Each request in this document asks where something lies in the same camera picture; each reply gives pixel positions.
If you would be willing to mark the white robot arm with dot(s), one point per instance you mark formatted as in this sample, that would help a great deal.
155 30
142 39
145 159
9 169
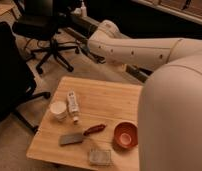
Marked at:
170 104

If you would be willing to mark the white tube bottle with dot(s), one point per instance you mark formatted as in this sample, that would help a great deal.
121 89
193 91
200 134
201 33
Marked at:
73 106

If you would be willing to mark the wooden table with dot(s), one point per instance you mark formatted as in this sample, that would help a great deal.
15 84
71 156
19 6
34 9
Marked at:
100 102

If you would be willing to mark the white paper cup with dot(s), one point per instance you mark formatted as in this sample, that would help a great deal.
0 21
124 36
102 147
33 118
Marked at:
58 109

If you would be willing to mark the red bowl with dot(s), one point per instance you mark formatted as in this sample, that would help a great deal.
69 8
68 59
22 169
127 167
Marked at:
126 135

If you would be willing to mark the grey sponge block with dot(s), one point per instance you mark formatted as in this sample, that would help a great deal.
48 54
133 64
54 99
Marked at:
99 157

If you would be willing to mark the white spray bottle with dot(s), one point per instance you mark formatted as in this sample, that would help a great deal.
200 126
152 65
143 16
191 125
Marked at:
83 9

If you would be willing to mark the black office chair near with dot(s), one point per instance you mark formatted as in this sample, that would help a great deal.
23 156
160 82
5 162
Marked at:
17 82

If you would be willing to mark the black office chair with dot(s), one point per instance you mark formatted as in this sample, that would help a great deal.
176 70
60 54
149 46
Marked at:
41 20
17 82

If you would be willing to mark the black office chair far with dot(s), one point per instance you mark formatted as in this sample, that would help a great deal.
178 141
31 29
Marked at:
41 20

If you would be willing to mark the power strip with cables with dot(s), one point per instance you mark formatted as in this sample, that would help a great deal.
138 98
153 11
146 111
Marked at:
95 58

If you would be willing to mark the cleaver with red handle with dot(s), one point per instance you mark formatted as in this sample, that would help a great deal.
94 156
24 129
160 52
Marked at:
80 136

